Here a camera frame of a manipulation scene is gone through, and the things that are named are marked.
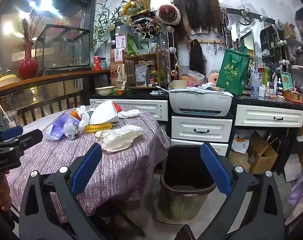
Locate person's left hand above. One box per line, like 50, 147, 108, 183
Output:
0, 171, 11, 212

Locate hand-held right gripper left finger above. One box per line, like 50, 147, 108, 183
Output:
19, 142, 105, 240

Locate ornate beaded headdress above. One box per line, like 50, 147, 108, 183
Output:
130, 17, 164, 38

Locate cardboard box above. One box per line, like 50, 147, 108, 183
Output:
246, 131, 278, 175

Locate white tissue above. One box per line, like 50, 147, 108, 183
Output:
118, 109, 144, 118

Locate clear pouch dark contents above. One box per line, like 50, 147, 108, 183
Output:
135, 64, 147, 87

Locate purple striped tablecloth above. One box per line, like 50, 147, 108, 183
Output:
5, 105, 170, 224

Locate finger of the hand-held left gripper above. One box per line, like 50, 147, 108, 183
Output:
0, 126, 24, 144
3, 129, 44, 151

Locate white folded paper bag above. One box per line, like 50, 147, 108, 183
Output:
89, 100, 121, 125

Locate rack of hair extensions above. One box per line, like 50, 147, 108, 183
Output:
173, 0, 222, 34

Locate clear plastic drink cup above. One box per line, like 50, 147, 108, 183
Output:
3, 110, 18, 130

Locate white printer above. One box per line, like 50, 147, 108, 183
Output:
168, 90, 234, 117

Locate clear water bottle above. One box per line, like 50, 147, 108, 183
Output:
250, 70, 260, 98

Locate black hanging wig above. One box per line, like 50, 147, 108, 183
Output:
189, 39, 207, 77

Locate wooden basket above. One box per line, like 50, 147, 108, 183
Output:
283, 89, 303, 103

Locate black framed vanity mirror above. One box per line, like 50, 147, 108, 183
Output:
225, 7, 283, 80

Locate plastic bag of snacks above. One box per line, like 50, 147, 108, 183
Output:
180, 70, 205, 87

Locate clear plastic bag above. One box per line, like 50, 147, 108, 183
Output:
64, 117, 80, 140

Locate brown patterned box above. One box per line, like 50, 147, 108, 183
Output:
110, 47, 128, 88

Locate yellow knitted cloth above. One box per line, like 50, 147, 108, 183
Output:
84, 122, 118, 133

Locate brown cardboard piece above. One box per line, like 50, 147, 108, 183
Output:
228, 151, 250, 172

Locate dried flower stems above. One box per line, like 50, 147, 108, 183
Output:
21, 10, 46, 43

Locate beige tape roll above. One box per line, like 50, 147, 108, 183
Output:
172, 80, 187, 90

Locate purple floral cloth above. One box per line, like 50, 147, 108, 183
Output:
285, 166, 303, 227

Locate pile of papers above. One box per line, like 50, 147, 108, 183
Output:
170, 82, 232, 94

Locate cream enamel bowl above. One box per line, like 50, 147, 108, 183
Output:
95, 86, 116, 96

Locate wooden shelf rack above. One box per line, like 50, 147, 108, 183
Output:
124, 47, 168, 88

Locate sunflower bouquet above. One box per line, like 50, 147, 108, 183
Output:
121, 0, 152, 18

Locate green framed picture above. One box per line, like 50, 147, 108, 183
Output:
280, 71, 294, 90

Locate green bamboo plant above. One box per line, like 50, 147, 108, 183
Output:
92, 0, 124, 49

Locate purple tissue packet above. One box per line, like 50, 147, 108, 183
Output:
43, 112, 81, 140

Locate white bag yellow print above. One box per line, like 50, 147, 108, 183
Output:
231, 130, 249, 154

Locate cluster of small colourful bottles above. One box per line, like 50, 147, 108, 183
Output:
149, 70, 164, 85

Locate cream bowl yellow lid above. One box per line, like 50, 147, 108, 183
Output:
0, 74, 18, 87

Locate red vase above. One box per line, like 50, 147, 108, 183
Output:
19, 42, 39, 80

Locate green tote bag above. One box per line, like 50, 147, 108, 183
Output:
216, 46, 250, 97

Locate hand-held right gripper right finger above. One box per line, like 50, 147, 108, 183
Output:
200, 142, 285, 240

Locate white plastic bag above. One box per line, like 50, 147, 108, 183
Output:
76, 105, 97, 128
95, 124, 144, 153

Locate glass terrarium black frame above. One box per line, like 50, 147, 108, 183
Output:
35, 24, 91, 72

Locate wooden railing counter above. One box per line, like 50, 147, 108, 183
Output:
0, 69, 111, 130

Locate beige snack bag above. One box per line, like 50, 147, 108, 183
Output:
116, 64, 128, 95

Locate dark brown trash bin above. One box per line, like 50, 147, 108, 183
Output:
159, 144, 217, 224

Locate red embroidered hat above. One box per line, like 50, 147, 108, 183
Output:
156, 4, 182, 27

